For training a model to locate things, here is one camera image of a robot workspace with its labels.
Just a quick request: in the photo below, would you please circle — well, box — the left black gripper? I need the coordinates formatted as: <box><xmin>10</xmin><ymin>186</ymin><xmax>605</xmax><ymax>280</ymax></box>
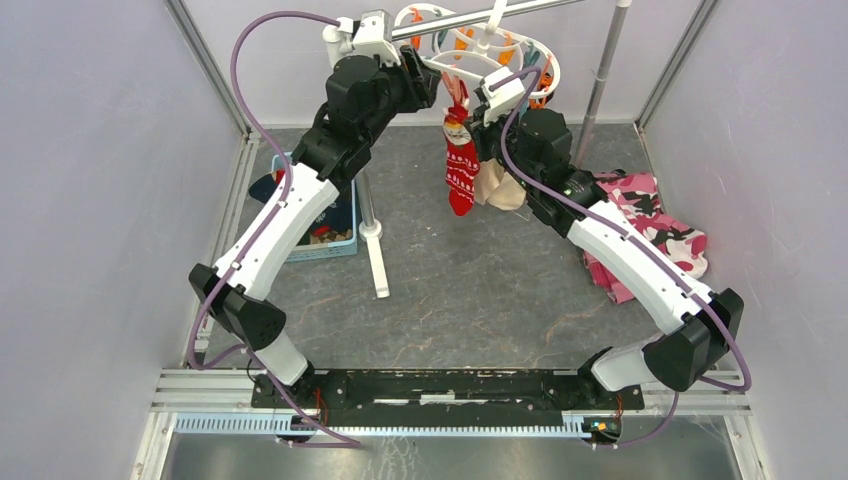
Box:
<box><xmin>360</xmin><ymin>45</ymin><xmax>443</xmax><ymax>146</ymax></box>

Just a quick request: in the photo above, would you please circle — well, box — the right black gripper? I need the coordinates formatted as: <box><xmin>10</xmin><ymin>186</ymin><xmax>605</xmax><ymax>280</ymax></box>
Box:
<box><xmin>466</xmin><ymin>98</ymin><xmax>540</xmax><ymax>192</ymax></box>

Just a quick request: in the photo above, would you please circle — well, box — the pink clothespin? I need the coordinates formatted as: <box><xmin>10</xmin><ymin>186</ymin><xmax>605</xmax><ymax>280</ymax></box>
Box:
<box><xmin>442</xmin><ymin>72</ymin><xmax>470</xmax><ymax>111</ymax></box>

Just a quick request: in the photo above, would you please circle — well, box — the white clip hanger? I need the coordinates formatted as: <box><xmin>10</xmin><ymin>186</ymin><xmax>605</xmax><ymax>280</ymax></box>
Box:
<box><xmin>392</xmin><ymin>1</ymin><xmax>562</xmax><ymax>101</ymax></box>

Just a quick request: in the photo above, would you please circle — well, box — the pink camouflage bag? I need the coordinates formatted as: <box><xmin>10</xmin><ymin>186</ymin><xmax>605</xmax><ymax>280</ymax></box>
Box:
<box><xmin>595</xmin><ymin>170</ymin><xmax>708</xmax><ymax>279</ymax></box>

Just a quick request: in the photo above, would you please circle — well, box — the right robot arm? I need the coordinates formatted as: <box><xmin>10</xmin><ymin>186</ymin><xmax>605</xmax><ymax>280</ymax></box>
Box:
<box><xmin>465</xmin><ymin>108</ymin><xmax>752</xmax><ymax>408</ymax></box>

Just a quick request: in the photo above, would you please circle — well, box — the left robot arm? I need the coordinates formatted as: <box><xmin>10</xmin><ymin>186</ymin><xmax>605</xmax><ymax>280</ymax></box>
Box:
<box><xmin>188</xmin><ymin>46</ymin><xmax>441</xmax><ymax>408</ymax></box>

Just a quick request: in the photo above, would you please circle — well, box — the teal clothespin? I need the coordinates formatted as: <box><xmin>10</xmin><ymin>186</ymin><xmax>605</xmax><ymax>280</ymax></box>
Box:
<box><xmin>522</xmin><ymin>41</ymin><xmax>540</xmax><ymax>68</ymax></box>

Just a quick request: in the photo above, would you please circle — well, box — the silver white drying rack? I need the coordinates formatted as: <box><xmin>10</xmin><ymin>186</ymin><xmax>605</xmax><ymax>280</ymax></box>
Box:
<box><xmin>322</xmin><ymin>1</ymin><xmax>632</xmax><ymax>298</ymax></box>

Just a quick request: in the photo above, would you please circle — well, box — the light blue plastic basket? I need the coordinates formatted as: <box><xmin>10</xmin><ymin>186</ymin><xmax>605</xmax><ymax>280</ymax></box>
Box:
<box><xmin>287</xmin><ymin>183</ymin><xmax>360</xmax><ymax>262</ymax></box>

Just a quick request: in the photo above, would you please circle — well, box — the navy blue sock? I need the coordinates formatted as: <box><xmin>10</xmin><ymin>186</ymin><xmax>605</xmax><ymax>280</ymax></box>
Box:
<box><xmin>248</xmin><ymin>170</ymin><xmax>285</xmax><ymax>204</ymax></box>

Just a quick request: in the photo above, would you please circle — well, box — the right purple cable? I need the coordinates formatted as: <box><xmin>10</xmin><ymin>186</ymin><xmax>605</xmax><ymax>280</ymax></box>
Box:
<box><xmin>486</xmin><ymin>66</ymin><xmax>753</xmax><ymax>450</ymax></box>

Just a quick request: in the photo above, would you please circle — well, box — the purple cable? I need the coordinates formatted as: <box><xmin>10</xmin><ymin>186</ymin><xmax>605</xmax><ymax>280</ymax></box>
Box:
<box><xmin>185</xmin><ymin>11</ymin><xmax>362</xmax><ymax>452</ymax></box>
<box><xmin>486</xmin><ymin>66</ymin><xmax>753</xmax><ymax>450</ymax></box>

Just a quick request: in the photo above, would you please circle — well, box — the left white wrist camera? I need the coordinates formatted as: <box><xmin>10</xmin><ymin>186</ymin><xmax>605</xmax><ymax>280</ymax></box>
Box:
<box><xmin>337</xmin><ymin>9</ymin><xmax>401</xmax><ymax>67</ymax></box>

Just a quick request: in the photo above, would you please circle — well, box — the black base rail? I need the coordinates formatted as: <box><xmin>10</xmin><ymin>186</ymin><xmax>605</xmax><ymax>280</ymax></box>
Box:
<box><xmin>289</xmin><ymin>369</ymin><xmax>645</xmax><ymax>428</ymax></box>

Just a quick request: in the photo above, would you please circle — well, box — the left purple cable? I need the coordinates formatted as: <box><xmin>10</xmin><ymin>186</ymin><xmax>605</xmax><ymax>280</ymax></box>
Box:
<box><xmin>185</xmin><ymin>11</ymin><xmax>362</xmax><ymax>452</ymax></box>

